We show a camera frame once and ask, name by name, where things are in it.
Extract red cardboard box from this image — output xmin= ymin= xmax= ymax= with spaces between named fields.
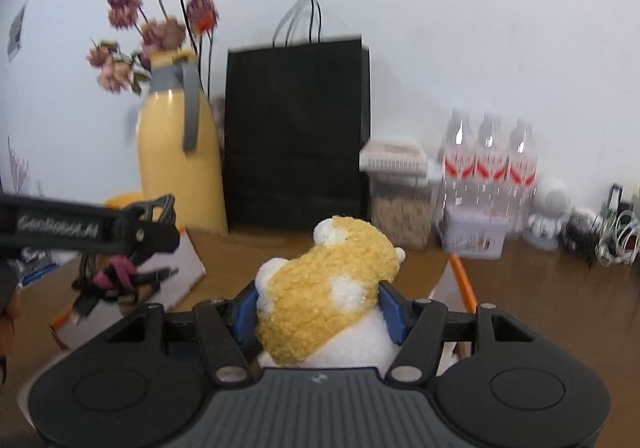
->
xmin=50 ymin=228 xmax=478 ymax=364

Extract clear nut container white lid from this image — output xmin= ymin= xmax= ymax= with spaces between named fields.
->
xmin=360 ymin=140 xmax=441 ymax=249

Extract white printed tin box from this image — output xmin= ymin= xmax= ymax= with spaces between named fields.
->
xmin=442 ymin=205 xmax=507 ymax=259

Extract dried pink rose bouquet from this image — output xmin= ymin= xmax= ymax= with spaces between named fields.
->
xmin=87 ymin=0 xmax=221 ymax=96

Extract blue and white packets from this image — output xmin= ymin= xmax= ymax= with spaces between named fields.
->
xmin=17 ymin=248 xmax=58 ymax=289

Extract tangle of charger cables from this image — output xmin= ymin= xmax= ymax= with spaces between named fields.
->
xmin=565 ymin=183 xmax=640 ymax=270

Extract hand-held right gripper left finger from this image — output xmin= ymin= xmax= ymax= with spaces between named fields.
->
xmin=106 ymin=283 xmax=261 ymax=387

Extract white robot toy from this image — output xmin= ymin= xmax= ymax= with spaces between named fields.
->
xmin=522 ymin=175 xmax=571 ymax=251

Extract clear water bottle red label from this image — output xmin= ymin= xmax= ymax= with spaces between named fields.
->
xmin=440 ymin=110 xmax=477 ymax=229
xmin=504 ymin=119 xmax=538 ymax=241
xmin=474 ymin=113 xmax=507 ymax=224

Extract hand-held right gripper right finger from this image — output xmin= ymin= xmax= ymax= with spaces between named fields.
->
xmin=378 ymin=280 xmax=537 ymax=385

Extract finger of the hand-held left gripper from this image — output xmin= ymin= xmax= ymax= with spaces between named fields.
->
xmin=120 ymin=194 xmax=177 ymax=225
xmin=112 ymin=222 xmax=181 ymax=257

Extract purple dried flowers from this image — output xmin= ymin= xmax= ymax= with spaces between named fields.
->
xmin=6 ymin=135 xmax=32 ymax=195

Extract wall poster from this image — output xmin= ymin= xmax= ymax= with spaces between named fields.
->
xmin=7 ymin=3 xmax=28 ymax=61

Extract black paper bag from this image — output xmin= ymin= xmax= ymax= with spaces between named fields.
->
xmin=222 ymin=0 xmax=372 ymax=231

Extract yellow thermos jug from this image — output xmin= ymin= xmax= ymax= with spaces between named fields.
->
xmin=136 ymin=48 xmax=230 ymax=235

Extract yellow mug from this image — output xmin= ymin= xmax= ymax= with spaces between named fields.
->
xmin=104 ymin=192 xmax=146 ymax=210

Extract yellow and white plush sheep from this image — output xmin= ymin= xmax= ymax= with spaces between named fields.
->
xmin=252 ymin=215 xmax=458 ymax=371

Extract braided cable with pink tie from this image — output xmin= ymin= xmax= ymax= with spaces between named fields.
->
xmin=71 ymin=250 xmax=180 ymax=325

